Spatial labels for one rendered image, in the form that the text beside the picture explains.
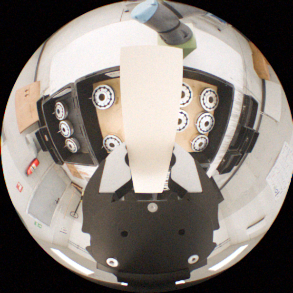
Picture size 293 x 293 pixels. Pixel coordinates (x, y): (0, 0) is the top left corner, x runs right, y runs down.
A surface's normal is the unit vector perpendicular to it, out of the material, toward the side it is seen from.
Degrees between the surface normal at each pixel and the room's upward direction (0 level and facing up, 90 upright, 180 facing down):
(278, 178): 90
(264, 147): 90
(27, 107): 77
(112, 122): 0
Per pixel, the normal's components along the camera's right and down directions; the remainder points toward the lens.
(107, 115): 0.00, 0.54
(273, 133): -1.00, -0.01
